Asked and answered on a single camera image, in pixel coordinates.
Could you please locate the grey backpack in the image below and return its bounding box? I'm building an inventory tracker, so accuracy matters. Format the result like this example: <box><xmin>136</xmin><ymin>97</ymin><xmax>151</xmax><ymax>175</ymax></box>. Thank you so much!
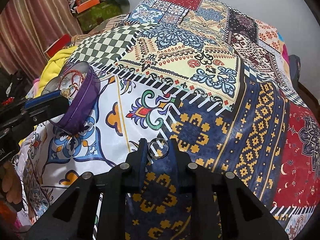
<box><xmin>289</xmin><ymin>55</ymin><xmax>300</xmax><ymax>90</ymax></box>

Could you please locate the silver ring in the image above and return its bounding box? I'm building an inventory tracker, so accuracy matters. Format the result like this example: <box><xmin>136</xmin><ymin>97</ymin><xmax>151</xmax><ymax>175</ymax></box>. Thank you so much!
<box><xmin>147</xmin><ymin>138</ymin><xmax>170</xmax><ymax>159</ymax></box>

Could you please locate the colourful patchwork bedspread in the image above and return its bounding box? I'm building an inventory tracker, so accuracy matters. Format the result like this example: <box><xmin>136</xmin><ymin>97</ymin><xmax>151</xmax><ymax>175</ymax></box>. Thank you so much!
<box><xmin>15</xmin><ymin>0</ymin><xmax>319</xmax><ymax>239</ymax></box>

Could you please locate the purple heart-shaped tin box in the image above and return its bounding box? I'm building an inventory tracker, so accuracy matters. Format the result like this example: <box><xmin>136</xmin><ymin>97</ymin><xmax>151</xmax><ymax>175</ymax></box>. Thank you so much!
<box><xmin>41</xmin><ymin>61</ymin><xmax>100</xmax><ymax>135</ymax></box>

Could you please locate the striped beige pillow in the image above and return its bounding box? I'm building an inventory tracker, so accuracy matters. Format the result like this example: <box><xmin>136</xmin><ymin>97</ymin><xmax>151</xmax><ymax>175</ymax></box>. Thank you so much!
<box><xmin>88</xmin><ymin>14</ymin><xmax>127</xmax><ymax>35</ymax></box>

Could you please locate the red striped curtain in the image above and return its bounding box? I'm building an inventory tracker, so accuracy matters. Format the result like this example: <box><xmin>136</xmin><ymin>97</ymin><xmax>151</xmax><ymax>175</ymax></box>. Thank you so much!
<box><xmin>1</xmin><ymin>0</ymin><xmax>82</xmax><ymax>80</ymax></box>

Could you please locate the red box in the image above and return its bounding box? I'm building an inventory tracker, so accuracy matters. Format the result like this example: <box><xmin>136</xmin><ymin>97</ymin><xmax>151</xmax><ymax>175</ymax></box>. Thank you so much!
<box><xmin>44</xmin><ymin>34</ymin><xmax>72</xmax><ymax>58</ymax></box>

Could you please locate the person's hand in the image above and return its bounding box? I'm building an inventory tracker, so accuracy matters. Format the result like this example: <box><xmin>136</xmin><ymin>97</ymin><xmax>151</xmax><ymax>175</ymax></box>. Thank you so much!
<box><xmin>2</xmin><ymin>161</ymin><xmax>22</xmax><ymax>204</ymax></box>

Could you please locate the green patterned cloth table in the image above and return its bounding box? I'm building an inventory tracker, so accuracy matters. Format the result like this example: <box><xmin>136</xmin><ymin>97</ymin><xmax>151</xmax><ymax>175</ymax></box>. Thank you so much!
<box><xmin>76</xmin><ymin>2</ymin><xmax>121</xmax><ymax>33</ymax></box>

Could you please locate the gold ring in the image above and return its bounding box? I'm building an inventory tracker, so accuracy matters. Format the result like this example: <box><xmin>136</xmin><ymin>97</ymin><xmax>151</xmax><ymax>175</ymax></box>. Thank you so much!
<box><xmin>61</xmin><ymin>84</ymin><xmax>79</xmax><ymax>100</ymax></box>

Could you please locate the orange box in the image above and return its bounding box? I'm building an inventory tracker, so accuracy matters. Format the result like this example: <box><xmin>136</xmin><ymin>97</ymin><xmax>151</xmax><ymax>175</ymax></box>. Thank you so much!
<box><xmin>75</xmin><ymin>0</ymin><xmax>100</xmax><ymax>14</ymax></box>

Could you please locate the yellow cartoon blanket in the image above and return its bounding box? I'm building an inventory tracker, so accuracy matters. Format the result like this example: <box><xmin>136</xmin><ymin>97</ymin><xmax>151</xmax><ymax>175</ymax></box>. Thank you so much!
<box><xmin>34</xmin><ymin>46</ymin><xmax>77</xmax><ymax>98</ymax></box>

